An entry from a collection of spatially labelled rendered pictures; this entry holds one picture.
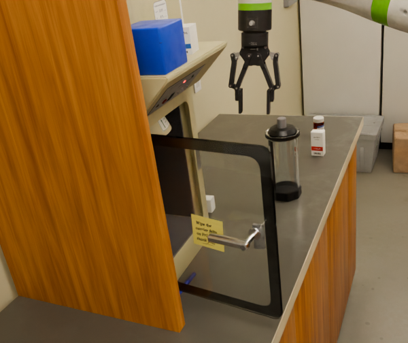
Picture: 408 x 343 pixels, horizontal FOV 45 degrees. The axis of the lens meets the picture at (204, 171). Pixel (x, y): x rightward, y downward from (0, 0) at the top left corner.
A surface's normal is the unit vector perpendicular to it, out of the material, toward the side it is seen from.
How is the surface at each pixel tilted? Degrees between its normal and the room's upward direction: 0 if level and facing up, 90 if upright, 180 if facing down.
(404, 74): 90
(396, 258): 0
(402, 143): 89
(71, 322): 0
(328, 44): 90
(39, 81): 90
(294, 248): 0
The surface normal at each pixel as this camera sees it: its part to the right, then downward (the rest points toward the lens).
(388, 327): -0.12, -0.90
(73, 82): -0.40, 0.44
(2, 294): 0.91, 0.07
